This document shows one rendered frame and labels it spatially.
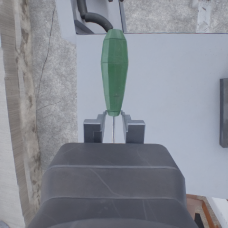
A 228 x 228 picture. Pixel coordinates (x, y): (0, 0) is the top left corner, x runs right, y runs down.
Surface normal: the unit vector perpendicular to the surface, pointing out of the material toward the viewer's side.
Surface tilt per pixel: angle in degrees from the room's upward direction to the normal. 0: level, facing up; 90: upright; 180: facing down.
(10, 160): 0
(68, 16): 0
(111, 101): 14
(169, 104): 0
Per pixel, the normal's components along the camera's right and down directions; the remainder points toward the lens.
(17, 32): 0.26, 0.23
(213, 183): -0.22, 0.22
